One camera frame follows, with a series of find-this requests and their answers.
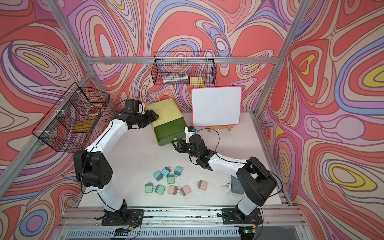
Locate yellow green drawer cabinet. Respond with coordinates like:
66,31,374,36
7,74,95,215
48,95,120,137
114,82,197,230
145,99,183,129

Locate blue plug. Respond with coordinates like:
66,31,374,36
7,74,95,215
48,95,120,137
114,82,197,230
161,167,171,177
153,171,164,181
174,166,184,177

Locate green top drawer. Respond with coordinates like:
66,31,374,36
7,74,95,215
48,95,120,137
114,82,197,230
152,118,187,146

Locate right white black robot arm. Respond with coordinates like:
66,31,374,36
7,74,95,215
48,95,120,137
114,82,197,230
172,135,278,224

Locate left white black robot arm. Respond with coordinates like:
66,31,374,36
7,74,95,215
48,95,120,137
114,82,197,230
74,110,159,226

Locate green plug upper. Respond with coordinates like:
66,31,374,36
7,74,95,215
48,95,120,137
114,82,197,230
167,175,176,185

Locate green plug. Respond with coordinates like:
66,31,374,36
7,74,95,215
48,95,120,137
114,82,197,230
145,183,154,194
155,185,166,195
167,175,176,185

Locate pink plug right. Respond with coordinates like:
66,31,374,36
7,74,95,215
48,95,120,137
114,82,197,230
197,180,208,191

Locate pink plug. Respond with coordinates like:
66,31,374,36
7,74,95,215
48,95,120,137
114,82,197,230
168,186,179,196
197,180,208,191
180,185,191,197

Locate pink plug middle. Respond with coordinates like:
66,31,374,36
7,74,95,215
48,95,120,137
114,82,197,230
180,185,191,197

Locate pink plug left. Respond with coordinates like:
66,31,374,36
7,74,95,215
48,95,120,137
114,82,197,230
168,186,179,196

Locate wooden whiteboard stand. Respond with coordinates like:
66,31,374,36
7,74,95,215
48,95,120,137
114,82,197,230
207,125,234,133

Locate green plug lower middle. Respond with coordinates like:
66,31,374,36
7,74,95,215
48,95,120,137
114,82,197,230
155,185,166,195

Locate grey box in back basket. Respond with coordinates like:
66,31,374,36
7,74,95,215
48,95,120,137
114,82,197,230
162,73,189,84

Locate green plug far left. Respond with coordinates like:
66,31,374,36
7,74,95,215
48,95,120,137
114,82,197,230
145,183,154,194

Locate pink framed whiteboard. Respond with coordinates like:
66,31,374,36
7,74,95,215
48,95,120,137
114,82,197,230
192,87,242,127

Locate white plastic clip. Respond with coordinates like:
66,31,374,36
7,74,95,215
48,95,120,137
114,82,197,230
221,181,232,194

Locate yellow block in back basket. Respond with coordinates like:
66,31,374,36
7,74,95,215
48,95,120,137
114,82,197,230
189,77,206,88

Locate yellow item in left basket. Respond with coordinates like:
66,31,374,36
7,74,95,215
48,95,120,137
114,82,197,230
71,120,94,133

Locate grey felt eraser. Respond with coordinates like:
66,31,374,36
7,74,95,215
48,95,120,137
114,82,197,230
231,176,245,195

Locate green circuit board right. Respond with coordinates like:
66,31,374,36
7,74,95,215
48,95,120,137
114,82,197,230
239,225,257,235

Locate green circuit board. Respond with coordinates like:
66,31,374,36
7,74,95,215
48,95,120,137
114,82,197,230
239,225,257,235
114,228,135,237

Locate green circuit board left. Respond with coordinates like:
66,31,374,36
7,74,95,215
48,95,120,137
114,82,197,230
114,228,135,237

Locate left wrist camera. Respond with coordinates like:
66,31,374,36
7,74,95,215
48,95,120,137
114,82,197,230
123,99,144,114

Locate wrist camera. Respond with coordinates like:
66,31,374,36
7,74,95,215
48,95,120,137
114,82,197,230
123,99,144,114
185,126,196,144

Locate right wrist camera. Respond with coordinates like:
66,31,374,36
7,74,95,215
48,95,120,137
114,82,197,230
185,126,196,144

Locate back black wire basket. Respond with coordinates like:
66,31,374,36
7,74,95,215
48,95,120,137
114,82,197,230
151,51,217,88

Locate black wire basket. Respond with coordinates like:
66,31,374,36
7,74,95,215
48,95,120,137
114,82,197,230
151,51,217,88
32,83,110,153

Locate left black wire basket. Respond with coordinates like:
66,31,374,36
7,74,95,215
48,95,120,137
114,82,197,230
32,83,110,153

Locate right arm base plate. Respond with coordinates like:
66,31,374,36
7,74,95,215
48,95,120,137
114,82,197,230
217,208,264,226

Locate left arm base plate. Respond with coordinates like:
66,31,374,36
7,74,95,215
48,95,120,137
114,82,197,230
100,209,144,226

